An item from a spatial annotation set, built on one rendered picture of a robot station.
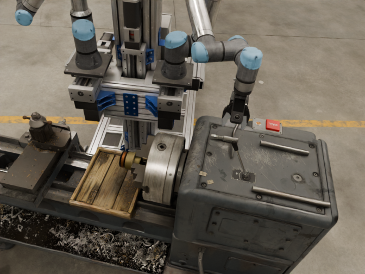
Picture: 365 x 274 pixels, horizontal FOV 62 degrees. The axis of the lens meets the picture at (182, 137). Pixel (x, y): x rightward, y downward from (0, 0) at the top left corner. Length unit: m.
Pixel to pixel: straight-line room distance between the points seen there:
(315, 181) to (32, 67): 3.48
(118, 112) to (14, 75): 2.22
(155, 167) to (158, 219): 0.34
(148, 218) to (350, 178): 2.20
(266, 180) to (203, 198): 0.26
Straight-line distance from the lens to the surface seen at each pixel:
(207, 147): 1.27
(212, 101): 3.46
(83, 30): 1.75
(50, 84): 3.77
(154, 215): 1.52
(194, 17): 1.25
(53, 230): 1.88
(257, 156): 1.29
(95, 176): 1.64
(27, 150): 1.73
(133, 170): 1.38
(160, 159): 1.25
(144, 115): 1.96
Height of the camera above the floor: 2.20
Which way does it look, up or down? 47 degrees down
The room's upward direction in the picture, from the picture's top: 6 degrees clockwise
